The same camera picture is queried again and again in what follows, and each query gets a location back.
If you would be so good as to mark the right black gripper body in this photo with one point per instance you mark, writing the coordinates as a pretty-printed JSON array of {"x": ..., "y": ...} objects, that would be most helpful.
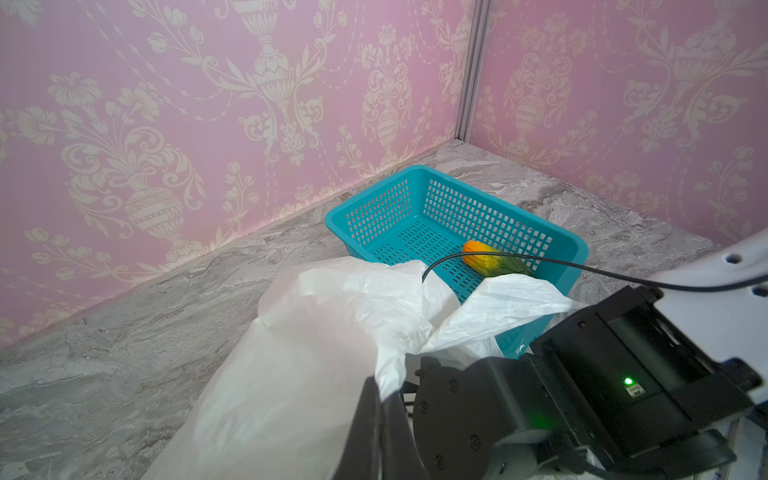
[{"x": 494, "y": 419}]

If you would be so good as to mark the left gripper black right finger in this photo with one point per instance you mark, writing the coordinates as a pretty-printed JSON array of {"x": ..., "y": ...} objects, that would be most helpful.
[{"x": 399, "y": 456}]

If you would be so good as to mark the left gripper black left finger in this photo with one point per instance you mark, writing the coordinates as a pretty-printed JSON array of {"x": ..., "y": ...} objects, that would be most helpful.
[{"x": 360, "y": 459}]

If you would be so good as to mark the white plastic bag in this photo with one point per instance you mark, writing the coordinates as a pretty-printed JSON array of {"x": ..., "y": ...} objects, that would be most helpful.
[{"x": 282, "y": 404}]

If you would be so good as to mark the orange green mango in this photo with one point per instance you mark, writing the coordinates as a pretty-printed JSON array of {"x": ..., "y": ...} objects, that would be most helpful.
[{"x": 489, "y": 262}]

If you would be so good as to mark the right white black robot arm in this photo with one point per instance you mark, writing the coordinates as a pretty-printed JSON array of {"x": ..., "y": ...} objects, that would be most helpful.
[{"x": 637, "y": 386}]

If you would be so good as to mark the right corner aluminium post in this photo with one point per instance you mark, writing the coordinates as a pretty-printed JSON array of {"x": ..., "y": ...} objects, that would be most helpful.
[{"x": 473, "y": 66}]

